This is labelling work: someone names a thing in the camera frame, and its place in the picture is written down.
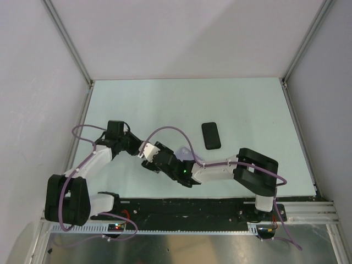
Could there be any lilac phone case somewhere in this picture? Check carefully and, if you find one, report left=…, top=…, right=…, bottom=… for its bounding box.
left=175, top=147, right=194, bottom=161

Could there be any black phone case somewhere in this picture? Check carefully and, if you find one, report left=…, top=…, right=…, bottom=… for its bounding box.
left=201, top=122, right=222, bottom=150

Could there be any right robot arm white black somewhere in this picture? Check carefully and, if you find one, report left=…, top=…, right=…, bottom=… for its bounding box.
left=139, top=142, right=278, bottom=221

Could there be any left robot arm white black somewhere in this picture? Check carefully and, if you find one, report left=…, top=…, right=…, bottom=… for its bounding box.
left=45, top=120, right=142, bottom=232

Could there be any left controller board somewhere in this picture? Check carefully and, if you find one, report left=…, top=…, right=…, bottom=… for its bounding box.
left=108, top=223, right=125, bottom=232

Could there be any controller board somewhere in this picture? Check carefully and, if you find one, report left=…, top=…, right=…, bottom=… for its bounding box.
left=108, top=223, right=125, bottom=232
left=257, top=227, right=276, bottom=240

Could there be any right controller board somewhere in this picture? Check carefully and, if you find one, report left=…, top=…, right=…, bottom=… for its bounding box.
left=257, top=227, right=276, bottom=240

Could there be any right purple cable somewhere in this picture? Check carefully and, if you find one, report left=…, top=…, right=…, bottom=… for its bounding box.
left=139, top=126, right=303, bottom=251

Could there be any purple cable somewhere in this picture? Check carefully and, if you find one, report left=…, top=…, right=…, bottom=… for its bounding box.
left=139, top=126, right=303, bottom=251
left=51, top=124, right=138, bottom=248

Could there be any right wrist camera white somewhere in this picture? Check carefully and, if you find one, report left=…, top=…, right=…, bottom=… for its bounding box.
left=137, top=141, right=160, bottom=163

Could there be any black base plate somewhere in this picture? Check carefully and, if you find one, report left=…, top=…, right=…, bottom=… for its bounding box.
left=91, top=198, right=287, bottom=233

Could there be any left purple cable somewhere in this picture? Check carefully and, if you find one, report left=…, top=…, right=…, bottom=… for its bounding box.
left=51, top=124, right=138, bottom=248

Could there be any white slotted cable duct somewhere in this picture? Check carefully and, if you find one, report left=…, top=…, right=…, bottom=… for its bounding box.
left=49, top=223, right=258, bottom=235

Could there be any left aluminium frame post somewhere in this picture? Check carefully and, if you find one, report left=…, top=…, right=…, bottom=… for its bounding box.
left=41, top=0, right=94, bottom=87

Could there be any aluminium frame post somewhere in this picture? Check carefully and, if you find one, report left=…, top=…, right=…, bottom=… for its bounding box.
left=282, top=0, right=335, bottom=86
left=41, top=0, right=94, bottom=87

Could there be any right aluminium frame post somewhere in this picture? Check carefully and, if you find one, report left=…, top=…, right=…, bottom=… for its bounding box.
left=282, top=0, right=335, bottom=86

